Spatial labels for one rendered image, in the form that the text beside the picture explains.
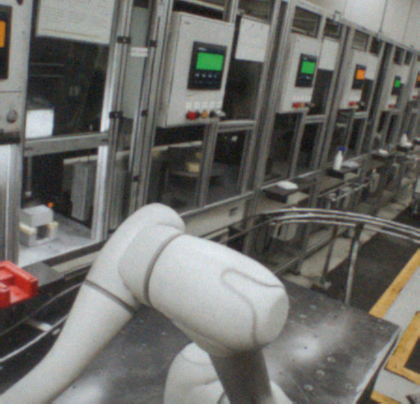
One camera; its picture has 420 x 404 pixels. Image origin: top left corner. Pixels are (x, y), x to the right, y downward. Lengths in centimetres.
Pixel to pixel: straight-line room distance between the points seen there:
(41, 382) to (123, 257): 23
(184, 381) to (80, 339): 54
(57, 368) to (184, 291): 24
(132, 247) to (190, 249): 10
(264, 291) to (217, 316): 7
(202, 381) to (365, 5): 907
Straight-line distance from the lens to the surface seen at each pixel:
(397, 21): 973
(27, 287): 157
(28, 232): 187
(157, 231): 80
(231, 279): 72
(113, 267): 81
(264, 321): 72
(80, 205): 211
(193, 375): 130
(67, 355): 82
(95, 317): 81
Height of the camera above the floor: 171
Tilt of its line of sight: 17 degrees down
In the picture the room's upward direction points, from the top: 9 degrees clockwise
